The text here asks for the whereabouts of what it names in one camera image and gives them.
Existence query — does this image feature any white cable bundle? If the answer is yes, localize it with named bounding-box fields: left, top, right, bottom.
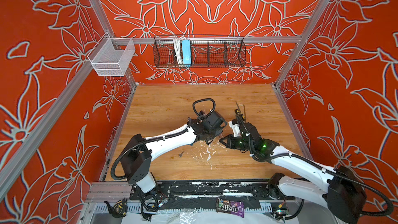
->
left=172, top=37, right=184, bottom=65

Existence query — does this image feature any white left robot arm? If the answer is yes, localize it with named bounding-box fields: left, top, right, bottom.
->
left=110, top=98, right=227, bottom=194

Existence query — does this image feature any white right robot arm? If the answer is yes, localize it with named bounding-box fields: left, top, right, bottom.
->
left=220, top=111, right=394, bottom=224

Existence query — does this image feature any purple candy bag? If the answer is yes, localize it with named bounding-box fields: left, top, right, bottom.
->
left=216, top=198, right=245, bottom=218

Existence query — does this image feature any black wire basket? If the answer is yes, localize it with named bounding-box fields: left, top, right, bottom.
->
left=153, top=34, right=247, bottom=68

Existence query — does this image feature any clear mesh basket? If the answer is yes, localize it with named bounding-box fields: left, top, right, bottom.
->
left=88, top=33, right=136, bottom=76

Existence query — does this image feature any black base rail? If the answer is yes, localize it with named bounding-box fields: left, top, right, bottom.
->
left=130, top=179, right=296, bottom=209

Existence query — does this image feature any clear plastic sheet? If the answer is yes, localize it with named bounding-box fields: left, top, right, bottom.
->
left=150, top=211, right=211, bottom=224

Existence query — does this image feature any blue white box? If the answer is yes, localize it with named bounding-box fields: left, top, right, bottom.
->
left=181, top=39, right=192, bottom=67

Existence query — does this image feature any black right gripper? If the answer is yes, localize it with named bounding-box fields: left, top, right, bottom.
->
left=217, top=134, right=255, bottom=152

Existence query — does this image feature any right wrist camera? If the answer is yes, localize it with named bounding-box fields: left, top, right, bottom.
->
left=228, top=119, right=241, bottom=137

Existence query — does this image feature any black yellow tape measure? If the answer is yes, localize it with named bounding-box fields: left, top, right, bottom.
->
left=104, top=199, right=127, bottom=218

